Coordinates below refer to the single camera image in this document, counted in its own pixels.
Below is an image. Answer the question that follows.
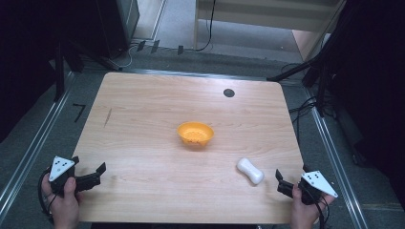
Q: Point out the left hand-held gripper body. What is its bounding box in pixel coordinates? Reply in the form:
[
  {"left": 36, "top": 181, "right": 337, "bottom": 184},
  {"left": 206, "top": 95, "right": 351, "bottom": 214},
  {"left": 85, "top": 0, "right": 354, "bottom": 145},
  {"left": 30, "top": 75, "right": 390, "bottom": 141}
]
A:
[{"left": 48, "top": 155, "right": 79, "bottom": 197}]

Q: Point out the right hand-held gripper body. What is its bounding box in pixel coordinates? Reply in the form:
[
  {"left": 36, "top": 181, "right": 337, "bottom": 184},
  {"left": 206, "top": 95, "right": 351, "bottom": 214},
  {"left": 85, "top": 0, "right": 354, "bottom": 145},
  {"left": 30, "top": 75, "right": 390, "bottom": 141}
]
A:
[{"left": 297, "top": 170, "right": 339, "bottom": 206}]

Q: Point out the person's right hand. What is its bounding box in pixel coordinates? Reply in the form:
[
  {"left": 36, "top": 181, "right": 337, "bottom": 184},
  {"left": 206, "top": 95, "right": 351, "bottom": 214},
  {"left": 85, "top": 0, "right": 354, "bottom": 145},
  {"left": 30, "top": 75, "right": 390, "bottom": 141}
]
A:
[{"left": 288, "top": 183, "right": 336, "bottom": 229}]

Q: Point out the person's left hand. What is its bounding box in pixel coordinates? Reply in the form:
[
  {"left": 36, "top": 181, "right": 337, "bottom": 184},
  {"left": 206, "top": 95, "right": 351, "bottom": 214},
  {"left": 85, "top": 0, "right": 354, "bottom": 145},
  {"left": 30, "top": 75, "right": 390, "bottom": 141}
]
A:
[{"left": 40, "top": 173, "right": 81, "bottom": 229}]

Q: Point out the white soap bar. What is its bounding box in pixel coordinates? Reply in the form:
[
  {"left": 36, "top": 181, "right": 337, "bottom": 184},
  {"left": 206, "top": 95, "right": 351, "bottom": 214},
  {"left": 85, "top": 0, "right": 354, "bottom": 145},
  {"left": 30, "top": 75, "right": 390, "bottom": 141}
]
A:
[{"left": 236, "top": 156, "right": 266, "bottom": 186}]

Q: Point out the black metal stand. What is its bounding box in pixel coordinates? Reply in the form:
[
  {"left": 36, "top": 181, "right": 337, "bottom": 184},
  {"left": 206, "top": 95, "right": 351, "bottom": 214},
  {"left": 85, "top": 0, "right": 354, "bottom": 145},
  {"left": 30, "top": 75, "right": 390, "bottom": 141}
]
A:
[{"left": 53, "top": 41, "right": 84, "bottom": 103}]

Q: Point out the black tripod stand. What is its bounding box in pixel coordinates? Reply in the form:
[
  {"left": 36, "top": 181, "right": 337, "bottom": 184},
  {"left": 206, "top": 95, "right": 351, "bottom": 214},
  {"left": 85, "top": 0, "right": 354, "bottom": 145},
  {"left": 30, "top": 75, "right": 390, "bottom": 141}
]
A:
[{"left": 266, "top": 47, "right": 338, "bottom": 118}]

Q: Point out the orange plastic bowl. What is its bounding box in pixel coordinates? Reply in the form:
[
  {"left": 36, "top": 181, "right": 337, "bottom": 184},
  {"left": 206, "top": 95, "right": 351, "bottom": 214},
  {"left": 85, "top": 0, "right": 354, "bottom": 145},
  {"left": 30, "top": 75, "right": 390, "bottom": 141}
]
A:
[{"left": 177, "top": 121, "right": 215, "bottom": 147}]

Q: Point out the black cabinet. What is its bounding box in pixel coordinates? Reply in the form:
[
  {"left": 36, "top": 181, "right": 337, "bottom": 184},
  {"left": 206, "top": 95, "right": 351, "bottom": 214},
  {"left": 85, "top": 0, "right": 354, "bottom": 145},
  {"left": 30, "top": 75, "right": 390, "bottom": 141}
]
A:
[{"left": 95, "top": 0, "right": 141, "bottom": 60}]

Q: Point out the white shelf unit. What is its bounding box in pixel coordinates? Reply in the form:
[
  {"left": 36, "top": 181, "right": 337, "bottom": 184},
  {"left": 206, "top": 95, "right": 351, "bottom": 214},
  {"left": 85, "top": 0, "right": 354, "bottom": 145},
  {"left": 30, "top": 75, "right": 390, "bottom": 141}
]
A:
[{"left": 192, "top": 0, "right": 347, "bottom": 62}]

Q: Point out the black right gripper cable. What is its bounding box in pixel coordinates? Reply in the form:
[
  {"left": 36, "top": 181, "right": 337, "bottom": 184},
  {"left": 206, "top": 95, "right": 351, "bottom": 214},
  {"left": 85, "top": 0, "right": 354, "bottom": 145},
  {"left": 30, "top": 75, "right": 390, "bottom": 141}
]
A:
[{"left": 302, "top": 184, "right": 330, "bottom": 229}]

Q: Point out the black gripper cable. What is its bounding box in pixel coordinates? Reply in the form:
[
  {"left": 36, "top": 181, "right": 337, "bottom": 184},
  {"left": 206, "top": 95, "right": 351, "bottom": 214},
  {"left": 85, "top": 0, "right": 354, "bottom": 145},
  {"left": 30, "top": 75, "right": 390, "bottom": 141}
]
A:
[
  {"left": 37, "top": 169, "right": 58, "bottom": 223},
  {"left": 302, "top": 184, "right": 330, "bottom": 229}
]

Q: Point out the metal floor rail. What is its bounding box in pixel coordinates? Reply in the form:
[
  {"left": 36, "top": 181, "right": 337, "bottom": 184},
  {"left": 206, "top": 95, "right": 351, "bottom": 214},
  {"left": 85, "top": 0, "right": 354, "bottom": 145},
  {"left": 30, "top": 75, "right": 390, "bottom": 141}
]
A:
[
  {"left": 304, "top": 87, "right": 371, "bottom": 229},
  {"left": 0, "top": 72, "right": 76, "bottom": 220}
]

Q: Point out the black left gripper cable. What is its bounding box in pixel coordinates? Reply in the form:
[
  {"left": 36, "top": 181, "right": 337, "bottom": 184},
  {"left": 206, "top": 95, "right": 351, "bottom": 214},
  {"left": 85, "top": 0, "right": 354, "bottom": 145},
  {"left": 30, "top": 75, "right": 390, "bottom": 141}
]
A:
[{"left": 37, "top": 169, "right": 58, "bottom": 223}]

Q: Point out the black floor cable bundle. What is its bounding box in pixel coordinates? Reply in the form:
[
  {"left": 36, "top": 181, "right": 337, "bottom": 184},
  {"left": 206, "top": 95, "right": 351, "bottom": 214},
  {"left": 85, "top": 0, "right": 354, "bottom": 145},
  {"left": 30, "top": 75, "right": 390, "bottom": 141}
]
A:
[{"left": 280, "top": 62, "right": 338, "bottom": 141}]

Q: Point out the white floor cable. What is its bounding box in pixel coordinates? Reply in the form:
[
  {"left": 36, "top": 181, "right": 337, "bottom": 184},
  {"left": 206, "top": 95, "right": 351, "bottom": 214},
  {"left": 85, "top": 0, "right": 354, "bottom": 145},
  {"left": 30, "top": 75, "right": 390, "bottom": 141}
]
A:
[{"left": 117, "top": 44, "right": 139, "bottom": 69}]

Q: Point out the black hanging cable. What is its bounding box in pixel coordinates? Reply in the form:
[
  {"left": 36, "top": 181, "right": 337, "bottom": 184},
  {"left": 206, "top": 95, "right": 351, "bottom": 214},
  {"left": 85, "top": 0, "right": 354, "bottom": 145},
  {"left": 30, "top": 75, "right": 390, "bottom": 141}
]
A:
[{"left": 194, "top": 0, "right": 218, "bottom": 52}]

